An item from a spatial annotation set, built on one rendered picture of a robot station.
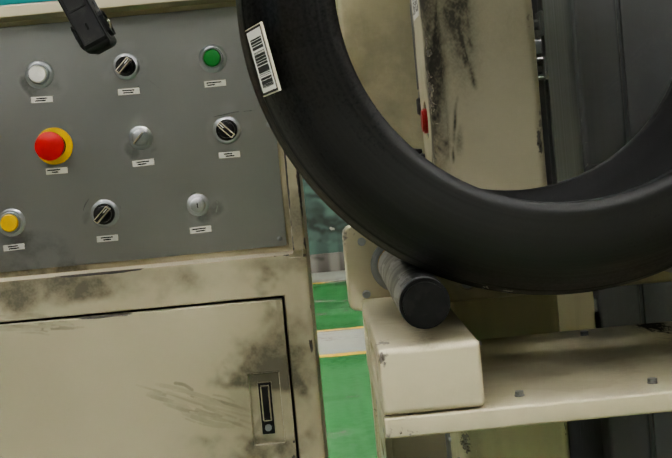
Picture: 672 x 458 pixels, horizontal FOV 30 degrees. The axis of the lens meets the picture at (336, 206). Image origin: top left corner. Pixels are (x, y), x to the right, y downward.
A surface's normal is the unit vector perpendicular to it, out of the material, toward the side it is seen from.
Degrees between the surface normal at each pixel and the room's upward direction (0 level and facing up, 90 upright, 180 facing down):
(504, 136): 90
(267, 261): 90
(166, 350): 90
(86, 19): 93
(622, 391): 0
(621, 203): 101
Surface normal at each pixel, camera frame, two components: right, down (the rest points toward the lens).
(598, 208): 0.05, 0.23
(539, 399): -0.09, -0.99
